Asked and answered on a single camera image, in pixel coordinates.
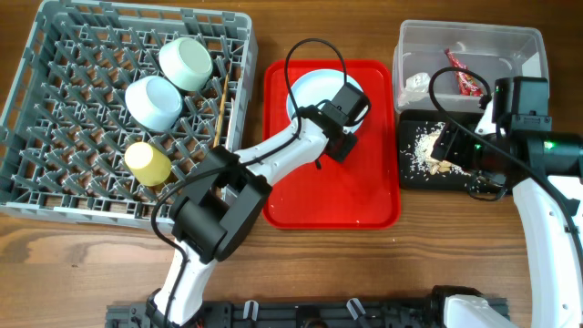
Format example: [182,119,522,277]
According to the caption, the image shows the red plastic tray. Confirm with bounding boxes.
[263,59,401,230]

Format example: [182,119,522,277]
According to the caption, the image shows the wooden chopstick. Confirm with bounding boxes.
[213,73,230,148]

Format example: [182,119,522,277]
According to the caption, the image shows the clear plastic bin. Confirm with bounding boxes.
[393,20,549,113]

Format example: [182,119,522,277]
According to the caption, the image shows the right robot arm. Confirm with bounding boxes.
[432,77,582,327]

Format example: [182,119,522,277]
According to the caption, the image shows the left black cable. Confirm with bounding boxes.
[149,37,350,328]

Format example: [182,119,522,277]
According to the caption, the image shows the rice and food scraps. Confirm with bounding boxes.
[399,122,469,180]

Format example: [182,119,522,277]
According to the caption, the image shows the white napkin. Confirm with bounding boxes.
[398,72,431,107]

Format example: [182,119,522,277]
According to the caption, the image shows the grey dishwasher rack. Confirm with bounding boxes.
[1,1,258,231]

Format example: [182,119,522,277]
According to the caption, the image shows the black plastic tray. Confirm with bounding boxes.
[397,109,499,194]

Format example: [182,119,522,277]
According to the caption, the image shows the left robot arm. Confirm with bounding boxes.
[147,83,372,327]

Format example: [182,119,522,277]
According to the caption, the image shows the red snack wrapper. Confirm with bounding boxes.
[445,48,483,97]

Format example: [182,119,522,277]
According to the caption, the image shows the large light blue plate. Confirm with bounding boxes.
[286,69,363,133]

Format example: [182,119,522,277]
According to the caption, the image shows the yellow cup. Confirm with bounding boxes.
[124,142,171,187]

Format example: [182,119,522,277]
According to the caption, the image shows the light green bowl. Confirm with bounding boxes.
[159,37,213,91]

